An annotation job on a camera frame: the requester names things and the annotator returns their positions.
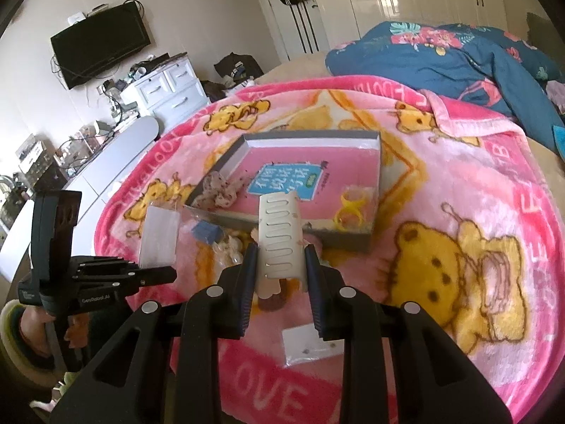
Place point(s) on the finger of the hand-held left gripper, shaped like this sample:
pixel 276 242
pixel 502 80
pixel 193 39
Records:
pixel 106 263
pixel 150 276

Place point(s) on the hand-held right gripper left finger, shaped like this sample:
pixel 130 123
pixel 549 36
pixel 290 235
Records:
pixel 250 274

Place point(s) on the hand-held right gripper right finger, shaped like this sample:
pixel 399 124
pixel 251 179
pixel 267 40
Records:
pixel 311 274

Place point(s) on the brown plastic hair clip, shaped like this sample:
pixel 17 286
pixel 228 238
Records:
pixel 271 304

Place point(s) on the grey cardboard box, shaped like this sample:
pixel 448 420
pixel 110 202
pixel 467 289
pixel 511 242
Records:
pixel 344 240

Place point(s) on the cream plastic hair clip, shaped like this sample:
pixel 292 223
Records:
pixel 280 229

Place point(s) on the small blue box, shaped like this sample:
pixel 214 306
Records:
pixel 206 232

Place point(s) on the white card earring packet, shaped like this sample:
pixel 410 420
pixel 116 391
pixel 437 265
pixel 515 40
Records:
pixel 311 340

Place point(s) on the person's left forearm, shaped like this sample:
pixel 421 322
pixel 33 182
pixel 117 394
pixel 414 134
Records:
pixel 13 353

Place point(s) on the clear bag of jewelry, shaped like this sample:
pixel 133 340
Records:
pixel 229 247

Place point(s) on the person's left hand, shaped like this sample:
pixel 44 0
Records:
pixel 33 331

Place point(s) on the clear plastic packet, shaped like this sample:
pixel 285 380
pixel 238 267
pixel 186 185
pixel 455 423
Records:
pixel 156 238

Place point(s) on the floral fabric scrunchie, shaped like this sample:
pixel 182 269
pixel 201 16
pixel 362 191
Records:
pixel 216 190

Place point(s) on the white oval table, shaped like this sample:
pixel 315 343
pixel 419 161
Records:
pixel 128 150

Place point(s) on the pink book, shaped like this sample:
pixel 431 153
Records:
pixel 282 159

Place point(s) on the white drawer dresser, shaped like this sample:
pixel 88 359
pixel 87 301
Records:
pixel 176 97

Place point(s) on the pink bear print blanket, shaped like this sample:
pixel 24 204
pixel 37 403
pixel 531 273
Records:
pixel 463 176

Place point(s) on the clutter on dresser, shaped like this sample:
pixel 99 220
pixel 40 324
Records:
pixel 145 68

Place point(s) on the black bag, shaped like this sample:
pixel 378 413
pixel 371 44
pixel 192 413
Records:
pixel 238 68

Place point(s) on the beige bed sheet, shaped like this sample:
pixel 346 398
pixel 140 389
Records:
pixel 300 68

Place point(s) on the white router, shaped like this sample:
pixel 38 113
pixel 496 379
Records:
pixel 76 18

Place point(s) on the white door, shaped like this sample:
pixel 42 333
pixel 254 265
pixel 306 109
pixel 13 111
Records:
pixel 304 31

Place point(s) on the blue floral quilt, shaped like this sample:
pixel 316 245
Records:
pixel 441 66

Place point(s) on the white wardrobe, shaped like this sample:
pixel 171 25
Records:
pixel 375 0

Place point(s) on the green pillow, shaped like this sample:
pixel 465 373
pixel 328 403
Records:
pixel 537 24

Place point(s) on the black wall television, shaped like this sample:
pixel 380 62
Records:
pixel 99 44

